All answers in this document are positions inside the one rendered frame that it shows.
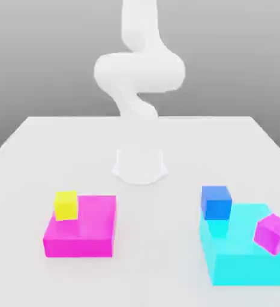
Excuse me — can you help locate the small blue cube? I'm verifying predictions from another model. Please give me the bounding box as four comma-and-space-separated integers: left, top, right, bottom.
201, 185, 233, 221

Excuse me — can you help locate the small yellow cube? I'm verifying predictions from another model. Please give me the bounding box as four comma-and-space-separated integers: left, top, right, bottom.
54, 190, 79, 221

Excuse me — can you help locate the large cyan box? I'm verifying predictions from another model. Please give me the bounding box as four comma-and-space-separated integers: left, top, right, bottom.
198, 203, 280, 287

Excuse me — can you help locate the small purple cube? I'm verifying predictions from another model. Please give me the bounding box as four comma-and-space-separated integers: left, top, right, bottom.
253, 213, 280, 256

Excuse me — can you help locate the large magenta box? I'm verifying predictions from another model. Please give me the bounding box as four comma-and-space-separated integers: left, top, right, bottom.
43, 194, 117, 258

